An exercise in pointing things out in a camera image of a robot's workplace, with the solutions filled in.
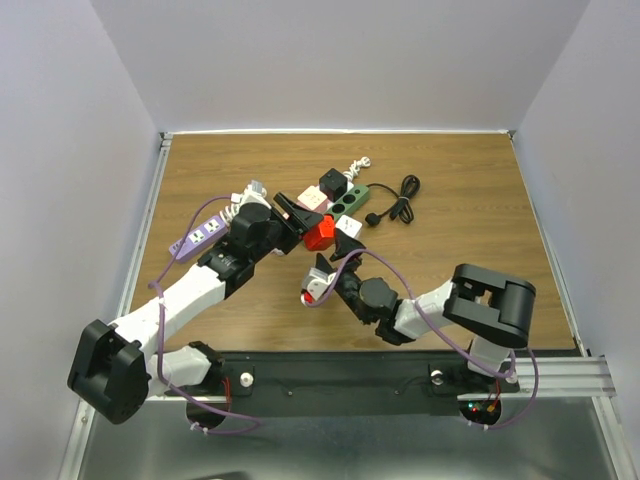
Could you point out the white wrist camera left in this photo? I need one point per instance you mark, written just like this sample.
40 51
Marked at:
254 192

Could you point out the red cube socket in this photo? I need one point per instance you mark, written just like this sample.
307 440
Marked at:
321 236

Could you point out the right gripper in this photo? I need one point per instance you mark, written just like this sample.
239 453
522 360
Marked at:
344 245

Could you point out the white cube adapter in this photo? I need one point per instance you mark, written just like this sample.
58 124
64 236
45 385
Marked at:
349 226

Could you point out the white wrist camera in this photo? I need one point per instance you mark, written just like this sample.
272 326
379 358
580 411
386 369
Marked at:
254 192
314 285

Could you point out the green power strip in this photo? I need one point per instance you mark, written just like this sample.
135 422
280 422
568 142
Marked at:
349 203

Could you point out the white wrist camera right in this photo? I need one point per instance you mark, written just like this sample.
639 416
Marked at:
314 285

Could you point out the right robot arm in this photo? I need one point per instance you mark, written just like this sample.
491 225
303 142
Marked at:
483 314

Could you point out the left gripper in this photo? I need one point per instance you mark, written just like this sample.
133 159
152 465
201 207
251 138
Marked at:
308 218

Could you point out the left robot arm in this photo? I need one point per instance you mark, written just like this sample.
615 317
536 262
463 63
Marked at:
119 365

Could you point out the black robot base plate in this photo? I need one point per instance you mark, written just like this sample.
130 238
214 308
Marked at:
324 384

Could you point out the pink cube socket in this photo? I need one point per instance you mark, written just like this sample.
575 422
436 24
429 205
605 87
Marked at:
313 199

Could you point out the purple power strip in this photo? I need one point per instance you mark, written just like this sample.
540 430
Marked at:
199 239

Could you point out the black cube adapter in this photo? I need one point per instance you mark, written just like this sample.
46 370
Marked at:
333 184

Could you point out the aluminium table edge rail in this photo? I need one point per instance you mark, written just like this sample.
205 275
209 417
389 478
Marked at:
132 273

